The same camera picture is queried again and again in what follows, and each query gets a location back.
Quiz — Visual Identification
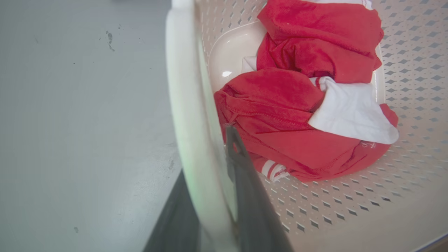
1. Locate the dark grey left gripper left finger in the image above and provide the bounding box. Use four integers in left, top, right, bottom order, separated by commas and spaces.
143, 169, 203, 252

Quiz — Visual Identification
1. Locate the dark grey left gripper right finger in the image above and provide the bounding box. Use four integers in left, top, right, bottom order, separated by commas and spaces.
225, 125, 294, 252

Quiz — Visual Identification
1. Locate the white perforated plastic laundry basket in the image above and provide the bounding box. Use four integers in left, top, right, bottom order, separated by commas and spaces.
165, 0, 448, 252

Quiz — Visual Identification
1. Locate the red and white garment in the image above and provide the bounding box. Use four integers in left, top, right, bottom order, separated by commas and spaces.
213, 0, 399, 183

